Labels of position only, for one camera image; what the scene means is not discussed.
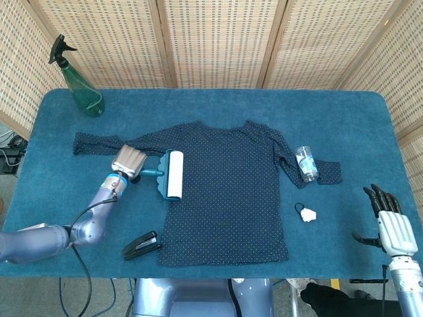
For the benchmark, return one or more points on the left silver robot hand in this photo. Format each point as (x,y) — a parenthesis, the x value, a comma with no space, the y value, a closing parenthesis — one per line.
(129,161)

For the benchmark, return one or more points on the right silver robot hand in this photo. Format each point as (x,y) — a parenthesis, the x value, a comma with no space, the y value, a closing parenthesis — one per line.
(395,231)

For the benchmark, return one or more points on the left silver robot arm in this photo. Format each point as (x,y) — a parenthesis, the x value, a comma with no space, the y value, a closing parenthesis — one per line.
(89,224)

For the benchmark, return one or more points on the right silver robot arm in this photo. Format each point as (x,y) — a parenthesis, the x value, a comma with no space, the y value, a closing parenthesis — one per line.
(408,284)

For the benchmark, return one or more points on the navy polka dot shirt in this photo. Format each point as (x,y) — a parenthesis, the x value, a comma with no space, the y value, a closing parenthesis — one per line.
(228,198)

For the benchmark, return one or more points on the green plastic spray bottle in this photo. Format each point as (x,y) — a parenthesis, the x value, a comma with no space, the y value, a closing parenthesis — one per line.
(85,96)

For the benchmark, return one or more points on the black stapler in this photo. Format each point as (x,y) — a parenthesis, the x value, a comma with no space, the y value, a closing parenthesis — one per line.
(140,247)

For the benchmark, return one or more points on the black bag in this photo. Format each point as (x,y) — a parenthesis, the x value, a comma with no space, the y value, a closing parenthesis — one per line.
(330,302)

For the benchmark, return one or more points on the teal table cloth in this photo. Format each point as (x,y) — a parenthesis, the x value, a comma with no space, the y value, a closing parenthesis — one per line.
(231,105)

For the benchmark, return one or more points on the black floor equipment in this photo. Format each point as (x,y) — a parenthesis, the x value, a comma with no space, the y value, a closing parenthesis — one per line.
(11,155)

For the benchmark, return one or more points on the woven wooden folding screen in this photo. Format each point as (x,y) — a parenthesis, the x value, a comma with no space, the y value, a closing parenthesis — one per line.
(218,43)

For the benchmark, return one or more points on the silver robot torso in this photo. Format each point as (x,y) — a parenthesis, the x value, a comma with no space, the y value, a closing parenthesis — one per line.
(198,297)

